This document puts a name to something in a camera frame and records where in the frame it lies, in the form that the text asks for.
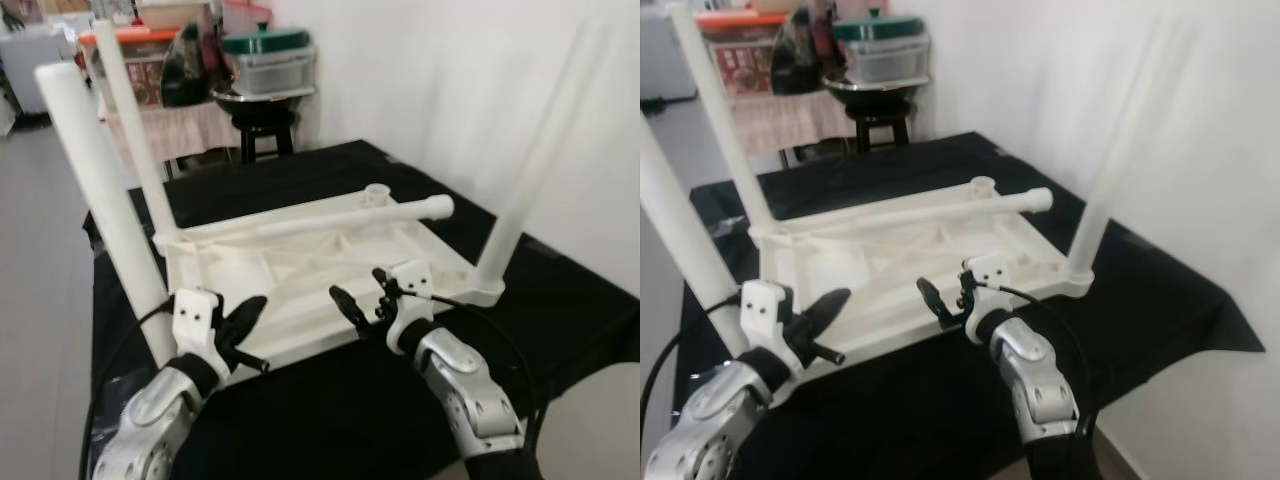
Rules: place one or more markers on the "cream plastic children table top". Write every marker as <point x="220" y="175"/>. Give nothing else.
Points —
<point x="300" y="260"/>
<point x="900" y="255"/>

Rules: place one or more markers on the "black bag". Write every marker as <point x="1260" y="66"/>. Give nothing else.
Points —
<point x="185" y="70"/>
<point x="800" y="60"/>

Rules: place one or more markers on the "red printed box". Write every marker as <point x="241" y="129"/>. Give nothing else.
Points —
<point x="145" y="85"/>
<point x="750" y="70"/>

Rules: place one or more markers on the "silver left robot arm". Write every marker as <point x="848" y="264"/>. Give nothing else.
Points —
<point x="710" y="420"/>
<point x="150" y="420"/>

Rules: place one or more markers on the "white chest freezer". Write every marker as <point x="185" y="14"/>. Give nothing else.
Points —
<point x="660" y="55"/>
<point x="30" y="60"/>

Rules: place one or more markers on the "clear plastic storage container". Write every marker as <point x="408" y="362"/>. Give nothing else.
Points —
<point x="885" y="50"/>
<point x="270" y="60"/>

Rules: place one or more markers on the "black tablecloth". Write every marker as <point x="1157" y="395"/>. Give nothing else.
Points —
<point x="560" y="330"/>
<point x="1150" y="320"/>

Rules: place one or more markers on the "orange shelf board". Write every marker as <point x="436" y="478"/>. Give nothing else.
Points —
<point x="140" y="35"/>
<point x="750" y="17"/>

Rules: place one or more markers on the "black round stool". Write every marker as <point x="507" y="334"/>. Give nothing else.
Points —
<point x="265" y="130"/>
<point x="880" y="120"/>

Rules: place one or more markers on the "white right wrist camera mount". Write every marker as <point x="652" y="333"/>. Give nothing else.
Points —
<point x="412" y="278"/>
<point x="992" y="270"/>

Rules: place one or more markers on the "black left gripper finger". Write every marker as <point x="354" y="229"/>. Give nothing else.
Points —
<point x="245" y="315"/>
<point x="825" y="308"/>

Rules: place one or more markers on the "clear plastic wrap scrap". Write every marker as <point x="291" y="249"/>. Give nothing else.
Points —
<point x="108" y="400"/>

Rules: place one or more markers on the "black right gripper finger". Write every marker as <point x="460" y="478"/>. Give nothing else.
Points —
<point x="935" y="300"/>
<point x="350" y="308"/>
<point x="384" y="279"/>
<point x="969" y="271"/>

